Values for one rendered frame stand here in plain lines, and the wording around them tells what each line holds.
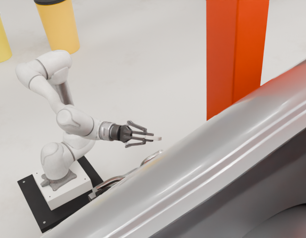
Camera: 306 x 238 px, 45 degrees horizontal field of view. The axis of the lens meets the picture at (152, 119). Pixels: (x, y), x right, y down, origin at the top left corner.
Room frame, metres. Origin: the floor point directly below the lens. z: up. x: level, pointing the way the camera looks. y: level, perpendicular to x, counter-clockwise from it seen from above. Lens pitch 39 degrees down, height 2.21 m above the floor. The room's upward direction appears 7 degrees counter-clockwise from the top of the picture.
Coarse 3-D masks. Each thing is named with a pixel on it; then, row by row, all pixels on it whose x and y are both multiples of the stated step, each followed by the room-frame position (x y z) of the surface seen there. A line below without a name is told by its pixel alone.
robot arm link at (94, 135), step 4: (96, 120) 1.36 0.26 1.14; (100, 120) 1.38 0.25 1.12; (96, 124) 1.34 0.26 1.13; (100, 124) 1.35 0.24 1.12; (92, 128) 1.32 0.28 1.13; (96, 128) 1.33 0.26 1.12; (92, 132) 1.31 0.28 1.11; (96, 132) 1.32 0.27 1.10; (84, 136) 1.31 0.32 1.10; (88, 136) 1.31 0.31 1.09; (92, 136) 1.32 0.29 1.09; (96, 136) 1.32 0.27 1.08
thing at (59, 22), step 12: (36, 0) 4.23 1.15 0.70; (48, 0) 4.19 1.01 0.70; (60, 0) 4.18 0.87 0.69; (48, 12) 4.16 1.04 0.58; (60, 12) 4.17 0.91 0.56; (72, 12) 4.31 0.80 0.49; (48, 24) 4.18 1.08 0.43; (60, 24) 4.17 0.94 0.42; (72, 24) 4.26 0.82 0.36; (48, 36) 4.23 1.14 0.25; (60, 36) 4.17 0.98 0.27; (72, 36) 4.23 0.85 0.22; (60, 48) 4.17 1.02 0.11; (72, 48) 4.21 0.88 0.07
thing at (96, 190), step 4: (116, 176) 1.12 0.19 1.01; (120, 176) 1.12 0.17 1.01; (124, 176) 1.12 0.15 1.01; (108, 180) 1.10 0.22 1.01; (112, 180) 1.10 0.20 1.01; (116, 180) 1.10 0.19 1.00; (120, 180) 1.10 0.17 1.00; (100, 184) 1.08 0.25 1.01; (104, 184) 1.08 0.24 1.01; (108, 184) 1.09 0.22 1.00; (92, 188) 1.07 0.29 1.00; (96, 188) 1.07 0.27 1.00; (100, 188) 1.07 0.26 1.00; (96, 192) 1.05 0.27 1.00
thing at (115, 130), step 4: (116, 124) 1.34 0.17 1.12; (112, 128) 1.31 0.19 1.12; (116, 128) 1.31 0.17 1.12; (120, 128) 1.31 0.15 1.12; (124, 128) 1.31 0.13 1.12; (128, 128) 1.30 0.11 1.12; (112, 132) 1.30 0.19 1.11; (116, 132) 1.29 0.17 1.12; (120, 132) 1.30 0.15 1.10; (112, 136) 1.29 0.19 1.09; (116, 136) 1.28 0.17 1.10; (120, 136) 1.29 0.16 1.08; (116, 140) 1.29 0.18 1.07; (120, 140) 1.28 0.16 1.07; (124, 140) 1.27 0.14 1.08; (128, 140) 1.27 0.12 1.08
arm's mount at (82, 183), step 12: (72, 168) 1.82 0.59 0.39; (36, 180) 1.74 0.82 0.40; (72, 180) 1.71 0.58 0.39; (84, 180) 1.70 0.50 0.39; (48, 192) 1.63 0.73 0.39; (60, 192) 1.62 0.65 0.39; (72, 192) 1.63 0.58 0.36; (84, 192) 1.67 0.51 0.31; (48, 204) 1.59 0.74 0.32; (60, 204) 1.58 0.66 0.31
